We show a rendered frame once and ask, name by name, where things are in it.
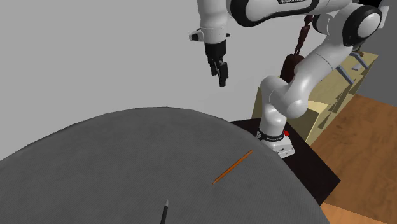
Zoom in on orange pencil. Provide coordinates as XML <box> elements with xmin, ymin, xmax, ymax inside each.
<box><xmin>211</xmin><ymin>150</ymin><xmax>254</xmax><ymax>186</ymax></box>

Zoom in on dark brown figure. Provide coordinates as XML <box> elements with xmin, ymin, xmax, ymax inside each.
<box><xmin>279</xmin><ymin>14</ymin><xmax>313</xmax><ymax>84</ymax></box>

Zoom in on black pencil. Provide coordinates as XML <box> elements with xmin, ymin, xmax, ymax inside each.
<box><xmin>159</xmin><ymin>199</ymin><xmax>170</xmax><ymax>224</ymax></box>

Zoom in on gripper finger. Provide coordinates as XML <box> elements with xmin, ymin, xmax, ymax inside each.
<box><xmin>209</xmin><ymin>60</ymin><xmax>219</xmax><ymax>78</ymax></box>
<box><xmin>216</xmin><ymin>60</ymin><xmax>230</xmax><ymax>88</ymax></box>

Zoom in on black robot stand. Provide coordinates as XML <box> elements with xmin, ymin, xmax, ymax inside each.
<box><xmin>229</xmin><ymin>118</ymin><xmax>342</xmax><ymax>206</ymax></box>

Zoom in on pale yellow wooden cabinet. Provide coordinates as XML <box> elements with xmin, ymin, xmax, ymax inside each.
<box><xmin>251</xmin><ymin>50</ymin><xmax>379</xmax><ymax>147</ymax></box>

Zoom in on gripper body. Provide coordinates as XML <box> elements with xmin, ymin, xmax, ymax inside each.
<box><xmin>204</xmin><ymin>40</ymin><xmax>228</xmax><ymax>65</ymax></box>

